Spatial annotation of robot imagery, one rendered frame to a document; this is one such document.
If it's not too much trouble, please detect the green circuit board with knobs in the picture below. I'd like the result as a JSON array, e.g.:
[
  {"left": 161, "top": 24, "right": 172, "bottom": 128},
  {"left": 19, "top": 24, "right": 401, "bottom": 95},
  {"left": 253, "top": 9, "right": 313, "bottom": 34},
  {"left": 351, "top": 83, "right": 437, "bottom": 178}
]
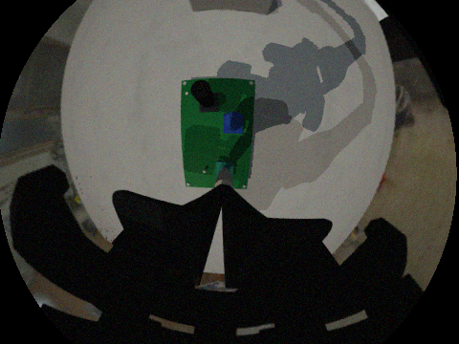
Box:
[{"left": 180, "top": 77, "right": 255, "bottom": 188}]

